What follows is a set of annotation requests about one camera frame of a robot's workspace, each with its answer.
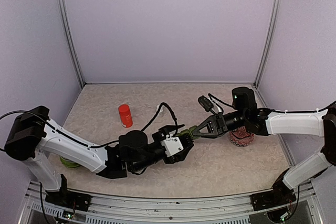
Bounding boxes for small clear white-capped bottle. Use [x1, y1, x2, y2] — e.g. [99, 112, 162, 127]
[156, 104, 164, 115]

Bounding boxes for right aluminium frame post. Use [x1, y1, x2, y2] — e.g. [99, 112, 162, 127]
[254, 0, 281, 89]

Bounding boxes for left aluminium frame post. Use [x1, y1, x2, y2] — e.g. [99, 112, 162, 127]
[57, 0, 86, 89]

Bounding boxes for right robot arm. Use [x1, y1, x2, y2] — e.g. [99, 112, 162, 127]
[192, 87, 335, 205]

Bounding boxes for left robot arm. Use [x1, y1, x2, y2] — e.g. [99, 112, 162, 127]
[3, 105, 194, 206]

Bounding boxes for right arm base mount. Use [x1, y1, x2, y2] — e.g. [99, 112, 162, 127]
[250, 190, 297, 211]

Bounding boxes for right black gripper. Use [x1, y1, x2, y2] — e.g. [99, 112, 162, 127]
[192, 110, 247, 139]

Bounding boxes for red pill bottle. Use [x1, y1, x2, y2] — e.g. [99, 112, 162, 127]
[118, 104, 133, 128]

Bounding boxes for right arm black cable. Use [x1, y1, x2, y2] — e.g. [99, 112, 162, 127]
[207, 92, 234, 109]

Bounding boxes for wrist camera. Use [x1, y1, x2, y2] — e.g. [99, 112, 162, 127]
[161, 135, 194, 157]
[197, 95, 224, 114]

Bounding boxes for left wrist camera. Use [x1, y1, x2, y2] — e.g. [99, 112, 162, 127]
[161, 135, 194, 157]

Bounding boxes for front aluminium rail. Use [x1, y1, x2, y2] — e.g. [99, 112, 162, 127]
[15, 182, 327, 223]

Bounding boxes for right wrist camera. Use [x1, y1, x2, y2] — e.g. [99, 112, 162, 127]
[197, 95, 224, 114]

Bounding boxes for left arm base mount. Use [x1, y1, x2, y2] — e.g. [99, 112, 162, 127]
[45, 190, 92, 212]

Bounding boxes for green plate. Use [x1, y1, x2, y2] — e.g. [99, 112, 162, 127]
[59, 156, 80, 168]

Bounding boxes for green weekly pill organizer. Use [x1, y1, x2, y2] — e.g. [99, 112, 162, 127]
[176, 125, 200, 140]

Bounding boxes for red patterned oval tin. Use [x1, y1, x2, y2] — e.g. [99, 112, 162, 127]
[229, 126, 255, 147]

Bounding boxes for aluminium frame post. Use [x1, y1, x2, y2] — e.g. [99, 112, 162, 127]
[57, 0, 86, 89]
[254, 0, 281, 89]

